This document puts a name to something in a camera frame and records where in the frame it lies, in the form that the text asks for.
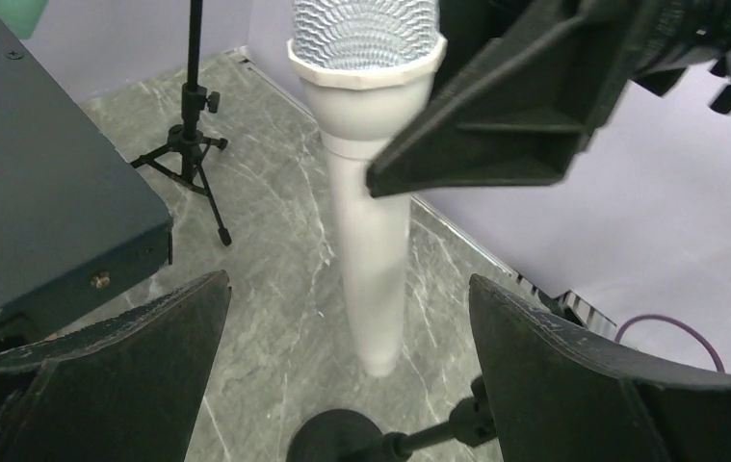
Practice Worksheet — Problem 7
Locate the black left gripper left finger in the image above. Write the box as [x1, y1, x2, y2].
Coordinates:
[0, 270, 231, 461]

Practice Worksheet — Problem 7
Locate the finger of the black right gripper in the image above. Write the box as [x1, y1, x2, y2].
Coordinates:
[365, 1, 659, 197]

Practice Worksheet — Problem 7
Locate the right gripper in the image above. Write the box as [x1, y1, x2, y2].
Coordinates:
[633, 1, 731, 115]

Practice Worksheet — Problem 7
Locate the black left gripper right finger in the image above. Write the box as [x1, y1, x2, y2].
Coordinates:
[469, 274, 731, 461]

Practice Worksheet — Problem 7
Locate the white microphone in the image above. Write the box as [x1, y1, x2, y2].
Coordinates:
[287, 1, 447, 377]

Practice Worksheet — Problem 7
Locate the black round-base mic stand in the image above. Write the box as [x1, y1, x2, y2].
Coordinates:
[286, 375, 500, 462]

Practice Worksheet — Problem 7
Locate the black tripod mic stand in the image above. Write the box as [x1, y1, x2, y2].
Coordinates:
[130, 0, 232, 246]

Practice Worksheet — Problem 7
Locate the dark rack audio unit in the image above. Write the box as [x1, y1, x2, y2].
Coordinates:
[0, 19, 172, 345]

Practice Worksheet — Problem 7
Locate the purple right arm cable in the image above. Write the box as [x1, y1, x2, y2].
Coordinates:
[614, 313, 726, 374]

